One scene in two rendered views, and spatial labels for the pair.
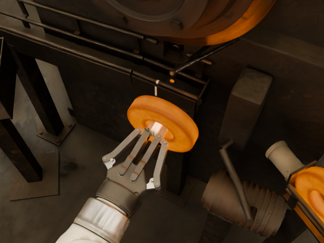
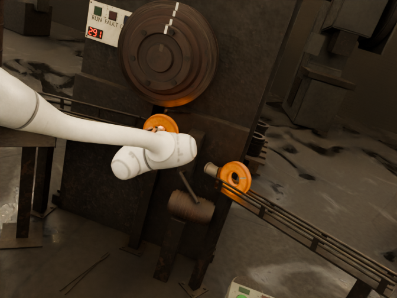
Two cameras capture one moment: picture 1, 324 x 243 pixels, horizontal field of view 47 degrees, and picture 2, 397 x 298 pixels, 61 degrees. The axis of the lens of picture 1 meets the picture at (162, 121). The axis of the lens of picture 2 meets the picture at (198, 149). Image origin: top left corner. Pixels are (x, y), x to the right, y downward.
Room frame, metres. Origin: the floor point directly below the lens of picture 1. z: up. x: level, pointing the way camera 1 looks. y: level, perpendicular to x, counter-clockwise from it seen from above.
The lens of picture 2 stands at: (-0.92, 0.34, 1.38)
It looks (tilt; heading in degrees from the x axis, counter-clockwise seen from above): 23 degrees down; 338
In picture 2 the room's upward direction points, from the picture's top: 17 degrees clockwise
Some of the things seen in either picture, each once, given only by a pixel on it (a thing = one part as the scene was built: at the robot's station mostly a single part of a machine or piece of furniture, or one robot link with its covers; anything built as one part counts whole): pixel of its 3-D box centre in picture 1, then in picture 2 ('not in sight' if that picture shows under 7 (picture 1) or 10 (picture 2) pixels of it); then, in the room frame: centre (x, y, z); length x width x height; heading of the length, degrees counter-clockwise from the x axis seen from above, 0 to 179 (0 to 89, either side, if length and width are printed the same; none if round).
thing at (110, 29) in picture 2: not in sight; (111, 26); (0.89, 0.25, 1.15); 0.26 x 0.02 x 0.18; 63
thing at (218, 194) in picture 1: (232, 222); (181, 239); (0.37, -0.23, 0.27); 0.22 x 0.13 x 0.53; 63
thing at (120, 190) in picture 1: (123, 186); not in sight; (0.27, 0.07, 0.84); 0.09 x 0.08 x 0.07; 152
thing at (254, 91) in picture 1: (244, 110); (191, 153); (0.54, -0.22, 0.68); 0.11 x 0.08 x 0.24; 153
